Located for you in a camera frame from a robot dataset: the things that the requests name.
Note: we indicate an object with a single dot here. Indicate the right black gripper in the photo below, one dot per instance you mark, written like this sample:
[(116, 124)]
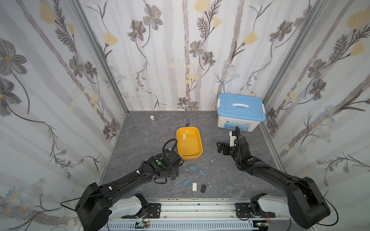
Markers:
[(227, 148)]

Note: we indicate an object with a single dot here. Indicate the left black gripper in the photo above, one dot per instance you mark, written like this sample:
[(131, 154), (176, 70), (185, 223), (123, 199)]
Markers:
[(176, 169)]

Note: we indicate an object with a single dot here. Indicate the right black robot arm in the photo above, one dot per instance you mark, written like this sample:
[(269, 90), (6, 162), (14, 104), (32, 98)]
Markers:
[(302, 202)]

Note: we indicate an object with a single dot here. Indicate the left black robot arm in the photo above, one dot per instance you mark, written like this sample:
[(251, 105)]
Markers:
[(100, 203)]

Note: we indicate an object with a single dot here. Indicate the yellow plastic storage tray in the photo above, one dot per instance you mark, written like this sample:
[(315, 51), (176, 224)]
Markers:
[(191, 148)]

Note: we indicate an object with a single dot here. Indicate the blue lid storage box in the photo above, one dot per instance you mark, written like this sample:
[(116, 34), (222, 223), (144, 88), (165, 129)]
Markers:
[(245, 112)]

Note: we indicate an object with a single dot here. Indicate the clear beaker blue base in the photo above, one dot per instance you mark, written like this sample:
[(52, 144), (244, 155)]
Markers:
[(188, 121)]

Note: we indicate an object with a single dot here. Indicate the glass flask with stopper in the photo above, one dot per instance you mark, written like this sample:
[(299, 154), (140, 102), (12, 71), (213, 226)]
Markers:
[(154, 124)]

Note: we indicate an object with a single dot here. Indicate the small circuit board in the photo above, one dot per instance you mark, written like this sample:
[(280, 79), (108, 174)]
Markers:
[(142, 225)]

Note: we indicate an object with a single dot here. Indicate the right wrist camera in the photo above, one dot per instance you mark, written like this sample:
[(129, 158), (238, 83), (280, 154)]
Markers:
[(233, 137)]

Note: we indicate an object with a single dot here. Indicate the aluminium frame rail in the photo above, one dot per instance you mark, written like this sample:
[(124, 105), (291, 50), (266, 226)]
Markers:
[(198, 209)]

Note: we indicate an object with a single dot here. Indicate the white perforated cable duct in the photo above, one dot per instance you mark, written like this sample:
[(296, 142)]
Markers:
[(191, 225)]

